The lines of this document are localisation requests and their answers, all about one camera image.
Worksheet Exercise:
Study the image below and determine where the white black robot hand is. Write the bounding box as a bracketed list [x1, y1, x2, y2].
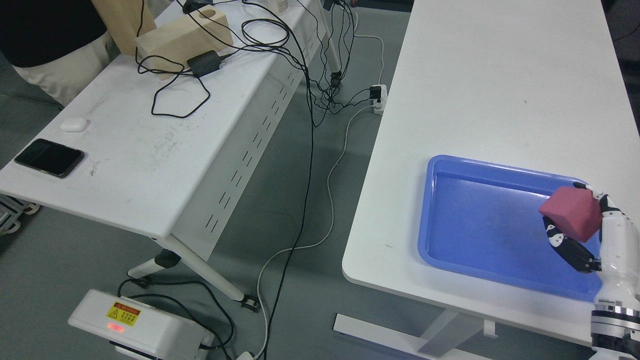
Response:
[541, 182, 639, 310]

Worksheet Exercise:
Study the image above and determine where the pink foam block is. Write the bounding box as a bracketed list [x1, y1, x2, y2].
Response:
[538, 186, 603, 243]

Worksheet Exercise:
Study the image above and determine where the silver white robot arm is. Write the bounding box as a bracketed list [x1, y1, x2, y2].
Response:
[590, 301, 640, 360]

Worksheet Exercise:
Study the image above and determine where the blue plastic tray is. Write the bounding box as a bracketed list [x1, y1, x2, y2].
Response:
[416, 154, 602, 303]

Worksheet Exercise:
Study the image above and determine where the white table with leg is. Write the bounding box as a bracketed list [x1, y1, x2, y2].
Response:
[342, 0, 639, 360]

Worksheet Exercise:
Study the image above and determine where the black power adapter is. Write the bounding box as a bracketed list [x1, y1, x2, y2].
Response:
[186, 50, 223, 78]

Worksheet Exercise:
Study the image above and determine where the white folding desk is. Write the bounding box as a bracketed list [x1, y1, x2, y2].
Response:
[0, 0, 351, 313]

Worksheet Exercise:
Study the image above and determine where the white device with warning label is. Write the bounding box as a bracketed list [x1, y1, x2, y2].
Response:
[67, 289, 216, 360]

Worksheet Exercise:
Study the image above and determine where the wooden box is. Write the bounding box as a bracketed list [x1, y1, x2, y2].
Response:
[135, 5, 234, 80]

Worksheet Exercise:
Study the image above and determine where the black smartphone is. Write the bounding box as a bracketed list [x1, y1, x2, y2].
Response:
[13, 138, 85, 179]

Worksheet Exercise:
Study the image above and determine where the person in black shirt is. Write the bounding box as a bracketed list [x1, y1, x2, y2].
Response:
[0, 0, 119, 107]

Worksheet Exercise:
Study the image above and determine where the white wall-side power strip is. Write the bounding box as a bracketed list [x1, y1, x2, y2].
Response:
[369, 84, 388, 116]

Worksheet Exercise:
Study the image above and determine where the white cable on floor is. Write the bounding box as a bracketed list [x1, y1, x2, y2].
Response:
[250, 20, 386, 360]

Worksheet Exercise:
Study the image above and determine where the black cable on floor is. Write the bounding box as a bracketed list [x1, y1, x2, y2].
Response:
[240, 0, 361, 360]

